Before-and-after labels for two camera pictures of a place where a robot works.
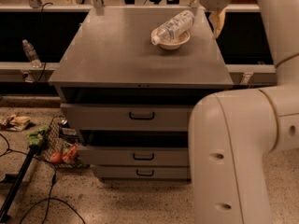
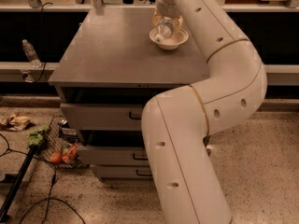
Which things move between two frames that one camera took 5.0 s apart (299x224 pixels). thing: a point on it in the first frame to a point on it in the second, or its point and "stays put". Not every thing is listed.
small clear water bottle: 31,53 stays put
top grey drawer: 127,118 stays put
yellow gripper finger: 217,20 to 177,22
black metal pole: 5,214 stays put
